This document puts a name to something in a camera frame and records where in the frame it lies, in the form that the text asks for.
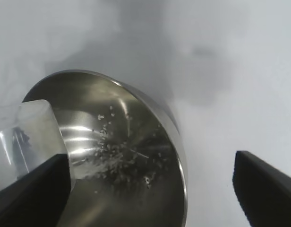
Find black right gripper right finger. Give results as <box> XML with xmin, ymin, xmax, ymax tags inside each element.
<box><xmin>232</xmin><ymin>150</ymin><xmax>291</xmax><ymax>227</ymax></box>

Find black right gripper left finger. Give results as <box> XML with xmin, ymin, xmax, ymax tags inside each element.
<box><xmin>0</xmin><ymin>153</ymin><xmax>73</xmax><ymax>227</ymax></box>

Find clear plastic measuring cup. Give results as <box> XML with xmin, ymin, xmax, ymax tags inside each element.
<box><xmin>0</xmin><ymin>99</ymin><xmax>77</xmax><ymax>187</ymax></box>

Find white rice grains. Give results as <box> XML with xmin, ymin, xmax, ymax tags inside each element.
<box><xmin>72</xmin><ymin>106</ymin><xmax>174</xmax><ymax>194</ymax></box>

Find stainless steel mixing bowl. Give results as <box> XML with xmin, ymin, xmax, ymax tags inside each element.
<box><xmin>22</xmin><ymin>70</ymin><xmax>189</xmax><ymax>227</ymax></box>

